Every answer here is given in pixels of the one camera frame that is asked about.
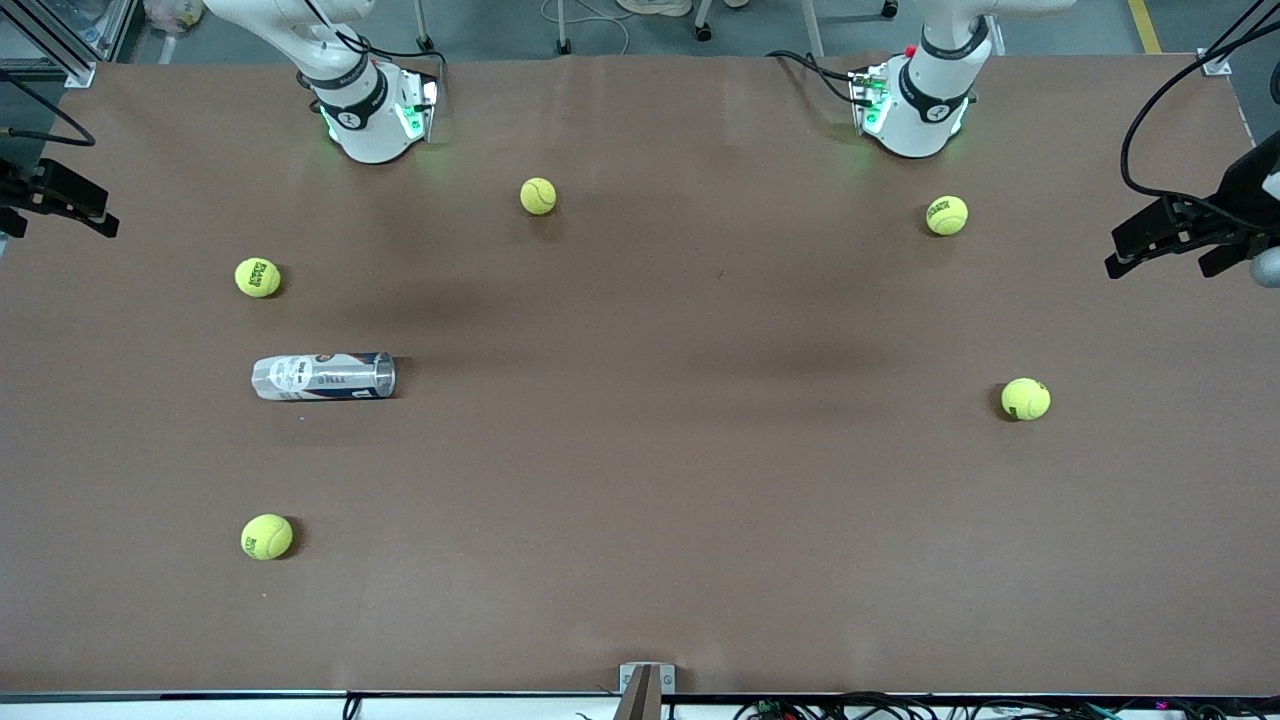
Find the clear tennis ball can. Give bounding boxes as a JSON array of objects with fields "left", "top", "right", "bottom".
[{"left": 252, "top": 352, "right": 397, "bottom": 403}]

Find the aluminium corner profile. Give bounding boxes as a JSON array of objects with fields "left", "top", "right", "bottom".
[{"left": 1198, "top": 0, "right": 1280, "bottom": 77}]

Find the clear plastic bag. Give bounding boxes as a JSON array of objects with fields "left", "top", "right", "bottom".
[{"left": 143, "top": 0, "right": 206, "bottom": 33}]

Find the rolling chair base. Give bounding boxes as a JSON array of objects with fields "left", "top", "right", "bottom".
[{"left": 693, "top": 0, "right": 899, "bottom": 59}]

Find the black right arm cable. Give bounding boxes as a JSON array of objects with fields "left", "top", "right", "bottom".
[{"left": 0, "top": 70, "right": 97, "bottom": 147}]

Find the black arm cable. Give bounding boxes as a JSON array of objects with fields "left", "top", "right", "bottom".
[
  {"left": 0, "top": 70, "right": 97, "bottom": 147},
  {"left": 1120, "top": 0, "right": 1280, "bottom": 216}
]

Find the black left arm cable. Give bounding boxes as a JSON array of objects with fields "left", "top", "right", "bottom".
[{"left": 1120, "top": 0, "right": 1280, "bottom": 216}]

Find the aluminium frame profile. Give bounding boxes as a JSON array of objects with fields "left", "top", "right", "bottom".
[{"left": 0, "top": 0, "right": 138, "bottom": 89}]

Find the tangled black cable bundle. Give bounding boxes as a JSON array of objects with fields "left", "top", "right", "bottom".
[{"left": 733, "top": 690, "right": 1280, "bottom": 720}]

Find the grey metal edge bracket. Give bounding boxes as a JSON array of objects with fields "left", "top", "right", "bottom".
[{"left": 618, "top": 662, "right": 677, "bottom": 720}]

